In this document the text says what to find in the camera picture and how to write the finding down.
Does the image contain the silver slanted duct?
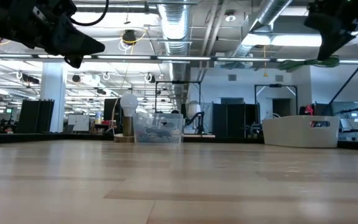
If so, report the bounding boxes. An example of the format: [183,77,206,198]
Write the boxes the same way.
[228,0,293,58]

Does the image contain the grey computer monitor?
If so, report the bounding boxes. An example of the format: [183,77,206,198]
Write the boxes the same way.
[330,101,358,130]

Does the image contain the black round ceiling device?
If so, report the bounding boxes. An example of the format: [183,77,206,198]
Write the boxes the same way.
[121,29,137,45]

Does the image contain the black rig frame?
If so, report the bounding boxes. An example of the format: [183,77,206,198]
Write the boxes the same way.
[154,80,202,134]
[254,83,299,118]

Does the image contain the silver ventilation duct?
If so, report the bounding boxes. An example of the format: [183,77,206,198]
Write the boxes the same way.
[156,0,193,103]

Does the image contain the black partition panels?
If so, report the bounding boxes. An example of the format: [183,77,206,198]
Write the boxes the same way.
[16,99,55,134]
[212,102,260,138]

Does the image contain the clear plastic bin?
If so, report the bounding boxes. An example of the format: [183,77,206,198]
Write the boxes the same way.
[132,113,185,144]

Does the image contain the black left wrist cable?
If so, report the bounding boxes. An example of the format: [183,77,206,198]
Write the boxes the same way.
[69,0,110,27]

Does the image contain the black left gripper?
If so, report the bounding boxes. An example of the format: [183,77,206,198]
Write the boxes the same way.
[9,4,106,68]

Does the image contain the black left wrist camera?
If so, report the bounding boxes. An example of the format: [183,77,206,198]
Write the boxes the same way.
[31,0,77,19]

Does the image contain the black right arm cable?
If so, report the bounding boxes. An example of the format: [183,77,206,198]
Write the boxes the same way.
[321,49,358,116]

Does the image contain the white board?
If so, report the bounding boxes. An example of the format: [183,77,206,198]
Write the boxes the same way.
[67,114,91,133]

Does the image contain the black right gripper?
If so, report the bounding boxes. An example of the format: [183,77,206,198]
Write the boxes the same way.
[304,0,358,62]

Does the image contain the white bulb wooden lamp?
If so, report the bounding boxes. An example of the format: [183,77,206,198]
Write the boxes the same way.
[113,93,139,143]

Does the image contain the white plastic bin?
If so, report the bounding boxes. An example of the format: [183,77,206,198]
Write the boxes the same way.
[262,115,341,149]

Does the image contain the white square column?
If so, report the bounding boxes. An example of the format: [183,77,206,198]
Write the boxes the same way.
[40,61,68,134]

